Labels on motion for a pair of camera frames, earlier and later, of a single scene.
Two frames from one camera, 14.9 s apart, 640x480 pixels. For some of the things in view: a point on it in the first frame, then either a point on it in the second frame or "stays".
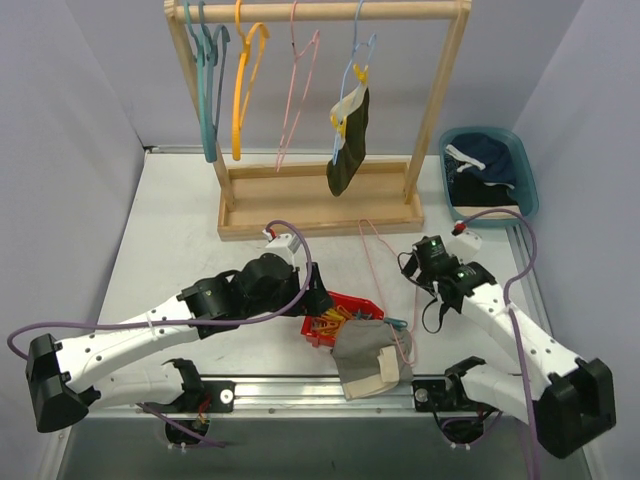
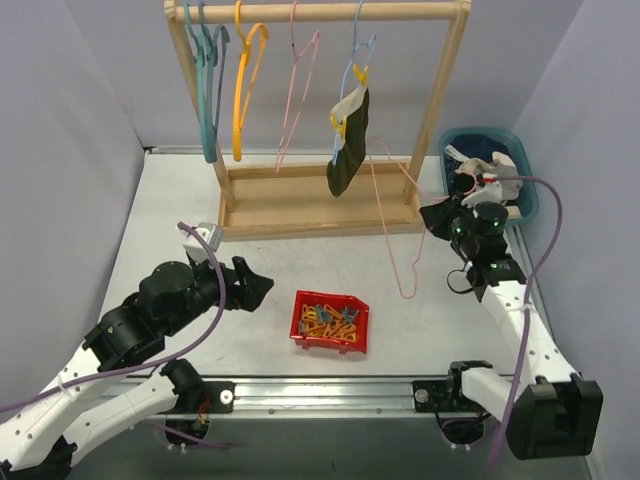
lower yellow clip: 340,127 stays
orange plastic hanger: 237,124 stays
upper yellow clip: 361,76 stays
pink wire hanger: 316,37 stays
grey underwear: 371,356 -> 502,166
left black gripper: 314,288 -> 237,286
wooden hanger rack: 286,201 stays
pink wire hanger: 364,226 -> 413,179
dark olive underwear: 349,157 stays
